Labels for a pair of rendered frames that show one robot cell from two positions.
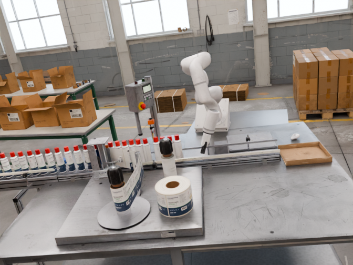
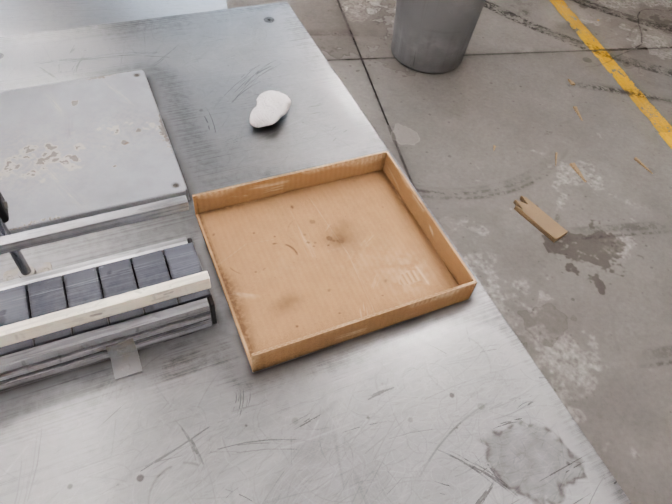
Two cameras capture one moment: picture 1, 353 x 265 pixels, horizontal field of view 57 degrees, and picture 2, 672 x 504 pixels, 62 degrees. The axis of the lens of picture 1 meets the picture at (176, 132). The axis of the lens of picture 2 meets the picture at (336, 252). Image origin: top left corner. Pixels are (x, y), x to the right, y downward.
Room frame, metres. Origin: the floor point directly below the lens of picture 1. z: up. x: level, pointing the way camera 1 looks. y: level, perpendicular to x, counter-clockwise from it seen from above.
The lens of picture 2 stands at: (1.68, -0.59, 1.44)
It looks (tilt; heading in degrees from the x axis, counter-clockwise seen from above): 52 degrees down; 323
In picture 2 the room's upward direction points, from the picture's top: 9 degrees clockwise
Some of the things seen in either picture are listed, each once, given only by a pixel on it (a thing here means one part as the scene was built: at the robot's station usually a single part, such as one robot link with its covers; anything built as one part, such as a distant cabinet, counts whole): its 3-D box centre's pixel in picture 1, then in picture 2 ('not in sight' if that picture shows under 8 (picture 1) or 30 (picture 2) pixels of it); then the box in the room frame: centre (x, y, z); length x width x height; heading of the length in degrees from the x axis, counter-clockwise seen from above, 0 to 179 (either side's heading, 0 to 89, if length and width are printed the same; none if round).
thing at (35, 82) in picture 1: (31, 81); not in sight; (6.34, 2.60, 0.97); 0.42 x 0.39 x 0.37; 159
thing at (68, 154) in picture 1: (69, 159); not in sight; (2.27, 0.83, 0.98); 0.05 x 0.05 x 0.20
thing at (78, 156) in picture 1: (79, 158); not in sight; (2.27, 0.75, 0.98); 0.05 x 0.05 x 0.20
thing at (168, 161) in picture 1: (168, 160); not in sight; (1.90, 0.08, 1.03); 0.09 x 0.09 x 0.30
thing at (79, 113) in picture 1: (76, 108); not in sight; (3.80, 1.13, 0.97); 0.51 x 0.39 x 0.37; 167
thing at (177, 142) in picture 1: (178, 148); not in sight; (2.18, 0.00, 0.98); 0.05 x 0.05 x 0.20
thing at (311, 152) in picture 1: (303, 153); (329, 246); (2.06, -0.87, 0.85); 0.30 x 0.26 x 0.04; 83
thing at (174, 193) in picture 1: (174, 195); not in sight; (1.60, 0.06, 0.95); 0.20 x 0.20 x 0.14
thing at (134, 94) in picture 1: (139, 95); not in sight; (2.28, 0.22, 1.38); 0.17 x 0.10 x 0.19; 138
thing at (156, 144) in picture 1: (157, 150); not in sight; (2.20, 0.15, 0.98); 0.05 x 0.05 x 0.20
